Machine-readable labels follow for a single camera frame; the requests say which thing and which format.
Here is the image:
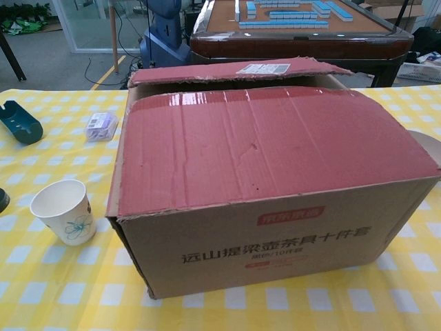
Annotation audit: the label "brown cardboard box red tape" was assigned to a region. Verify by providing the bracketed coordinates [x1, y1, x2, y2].
[105, 54, 441, 300]

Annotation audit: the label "blue machine base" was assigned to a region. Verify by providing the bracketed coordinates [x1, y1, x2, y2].
[139, 0, 192, 70]

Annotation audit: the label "dark wood mahjong table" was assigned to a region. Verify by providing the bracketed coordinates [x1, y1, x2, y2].
[189, 0, 414, 89]

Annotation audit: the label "long blue mahjong tile row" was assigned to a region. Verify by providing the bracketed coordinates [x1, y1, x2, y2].
[239, 20, 329, 30]

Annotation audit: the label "white paper cup blue flower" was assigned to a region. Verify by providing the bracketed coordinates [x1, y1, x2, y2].
[30, 179, 97, 246]

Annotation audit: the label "stacked blue mahjong tile column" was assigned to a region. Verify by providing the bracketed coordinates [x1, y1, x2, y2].
[235, 0, 258, 20]

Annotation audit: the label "wooden pole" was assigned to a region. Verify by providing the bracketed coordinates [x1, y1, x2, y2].
[108, 0, 121, 74]

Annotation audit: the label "short blue mahjong tile row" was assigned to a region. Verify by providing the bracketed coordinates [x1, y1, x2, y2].
[269, 10, 318, 20]

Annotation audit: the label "white framed glass partition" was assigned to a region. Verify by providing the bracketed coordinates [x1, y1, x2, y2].
[51, 0, 145, 54]

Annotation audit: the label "diagonal blue mahjong tile row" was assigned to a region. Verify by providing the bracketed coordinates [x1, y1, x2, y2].
[311, 0, 354, 22]

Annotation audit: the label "yellow white checkered tablecloth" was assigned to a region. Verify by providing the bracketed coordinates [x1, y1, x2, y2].
[0, 84, 441, 331]

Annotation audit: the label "dark teal plastic holder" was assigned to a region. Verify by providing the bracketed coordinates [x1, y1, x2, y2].
[0, 100, 44, 146]

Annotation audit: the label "white plastic basket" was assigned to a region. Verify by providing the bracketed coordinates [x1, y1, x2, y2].
[396, 62, 441, 83]

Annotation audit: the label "black table leg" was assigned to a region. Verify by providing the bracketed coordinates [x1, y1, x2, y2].
[0, 32, 28, 82]

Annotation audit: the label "black bag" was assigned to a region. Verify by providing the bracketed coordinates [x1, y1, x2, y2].
[411, 26, 441, 65]

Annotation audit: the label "green plants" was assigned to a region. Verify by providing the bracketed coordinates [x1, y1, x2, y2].
[0, 3, 52, 35]

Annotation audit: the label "black tangled floor cables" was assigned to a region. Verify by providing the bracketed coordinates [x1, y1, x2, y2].
[119, 53, 145, 75]

